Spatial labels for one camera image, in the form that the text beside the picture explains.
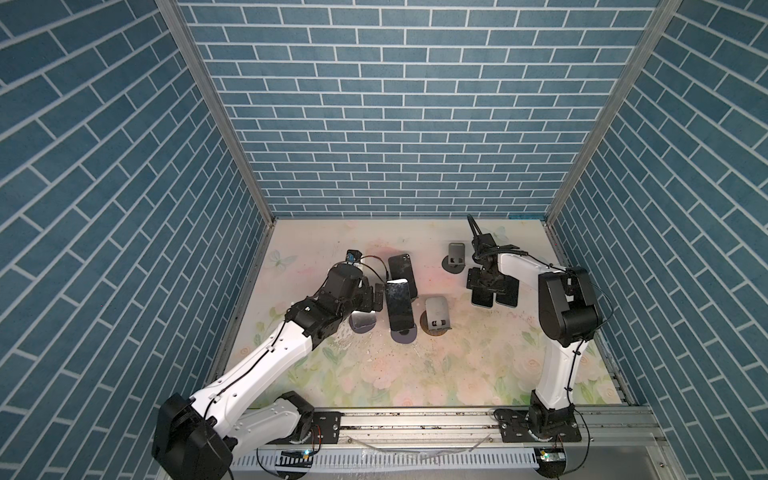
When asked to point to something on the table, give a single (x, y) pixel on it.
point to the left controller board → (302, 459)
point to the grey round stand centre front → (404, 336)
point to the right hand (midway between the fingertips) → (480, 283)
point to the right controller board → (552, 461)
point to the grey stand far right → (454, 262)
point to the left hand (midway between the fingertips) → (370, 286)
